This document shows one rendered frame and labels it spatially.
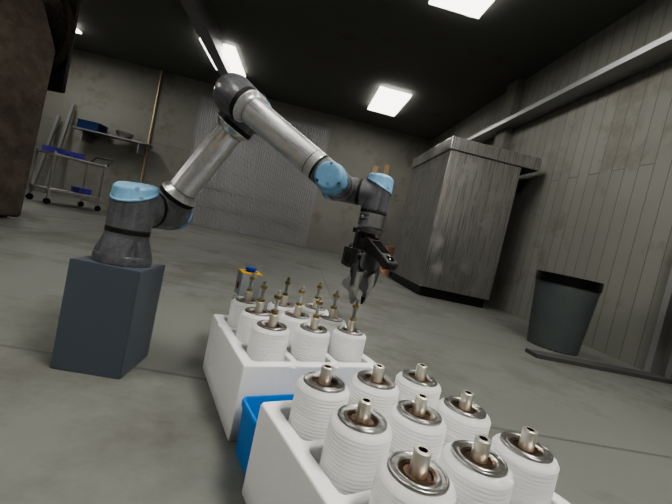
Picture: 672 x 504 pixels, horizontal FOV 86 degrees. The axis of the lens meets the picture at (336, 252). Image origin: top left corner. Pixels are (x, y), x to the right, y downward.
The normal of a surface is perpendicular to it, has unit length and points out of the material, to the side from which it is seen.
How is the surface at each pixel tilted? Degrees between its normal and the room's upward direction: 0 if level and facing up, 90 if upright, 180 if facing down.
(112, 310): 90
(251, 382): 90
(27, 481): 0
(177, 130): 90
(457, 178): 90
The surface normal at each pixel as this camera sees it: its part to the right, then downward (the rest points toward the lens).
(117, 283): 0.10, 0.07
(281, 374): 0.47, 0.15
